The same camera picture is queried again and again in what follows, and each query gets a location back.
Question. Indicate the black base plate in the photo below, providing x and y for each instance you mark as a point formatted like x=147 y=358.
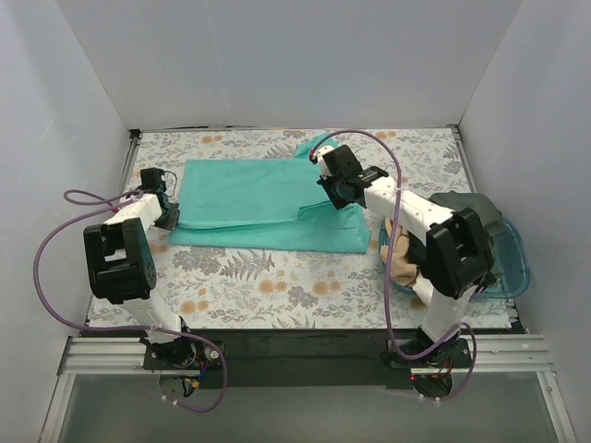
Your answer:
x=207 y=365

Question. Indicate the aluminium front rail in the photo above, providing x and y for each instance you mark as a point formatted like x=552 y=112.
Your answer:
x=118 y=356

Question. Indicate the teal t shirt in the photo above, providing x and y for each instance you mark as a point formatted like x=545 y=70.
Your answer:
x=273 y=203

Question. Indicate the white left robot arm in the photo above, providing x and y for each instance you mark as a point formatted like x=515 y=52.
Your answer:
x=119 y=259

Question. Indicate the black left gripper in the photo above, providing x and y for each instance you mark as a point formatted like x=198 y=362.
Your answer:
x=169 y=215

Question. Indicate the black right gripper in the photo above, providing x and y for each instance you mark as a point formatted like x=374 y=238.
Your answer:
x=330 y=193

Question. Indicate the clear blue plastic basket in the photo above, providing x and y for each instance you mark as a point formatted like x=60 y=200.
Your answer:
x=509 y=276

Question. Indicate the white t shirt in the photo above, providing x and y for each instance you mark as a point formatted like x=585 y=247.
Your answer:
x=423 y=289

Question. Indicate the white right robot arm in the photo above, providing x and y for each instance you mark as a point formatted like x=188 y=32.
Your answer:
x=458 y=257

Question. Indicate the grey t shirt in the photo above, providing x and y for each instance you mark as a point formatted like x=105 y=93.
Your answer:
x=490 y=216

